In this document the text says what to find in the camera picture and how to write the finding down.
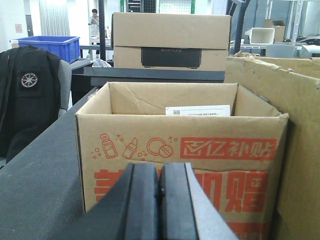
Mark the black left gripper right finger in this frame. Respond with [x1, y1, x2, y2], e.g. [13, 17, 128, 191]
[159, 162, 237, 240]

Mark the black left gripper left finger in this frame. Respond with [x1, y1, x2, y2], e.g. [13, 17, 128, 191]
[67, 163, 158, 240]

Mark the cardboard box with red print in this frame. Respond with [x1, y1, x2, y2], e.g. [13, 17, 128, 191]
[75, 82, 289, 240]

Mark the large plain cardboard box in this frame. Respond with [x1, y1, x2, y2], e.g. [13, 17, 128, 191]
[224, 53, 320, 240]

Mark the black shelf board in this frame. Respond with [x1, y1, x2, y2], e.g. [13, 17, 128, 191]
[84, 67, 225, 86]

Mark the dark grey felt mat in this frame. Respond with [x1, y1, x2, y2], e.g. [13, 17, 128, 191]
[0, 95, 89, 240]

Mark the white shipping label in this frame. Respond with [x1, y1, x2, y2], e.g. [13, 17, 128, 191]
[165, 105, 231, 117]

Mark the grey office chair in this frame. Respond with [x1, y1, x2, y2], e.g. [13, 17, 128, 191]
[58, 60, 72, 118]

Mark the black jacket with patch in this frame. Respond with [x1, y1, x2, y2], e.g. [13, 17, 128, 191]
[0, 45, 61, 162]

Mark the closed cardboard box black label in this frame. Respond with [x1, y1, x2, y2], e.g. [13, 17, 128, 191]
[111, 12, 231, 71]

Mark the blue plastic crate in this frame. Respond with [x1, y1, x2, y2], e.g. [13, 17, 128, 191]
[15, 35, 81, 64]

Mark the black vertical pole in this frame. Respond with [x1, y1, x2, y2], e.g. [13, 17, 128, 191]
[98, 0, 106, 61]

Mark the white open bin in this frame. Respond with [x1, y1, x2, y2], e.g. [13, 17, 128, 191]
[245, 27, 275, 45]

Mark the person in red shirt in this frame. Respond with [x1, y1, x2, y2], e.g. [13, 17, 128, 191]
[90, 8, 99, 26]

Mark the small distant cardboard box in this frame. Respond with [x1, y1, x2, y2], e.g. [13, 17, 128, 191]
[263, 19, 286, 42]

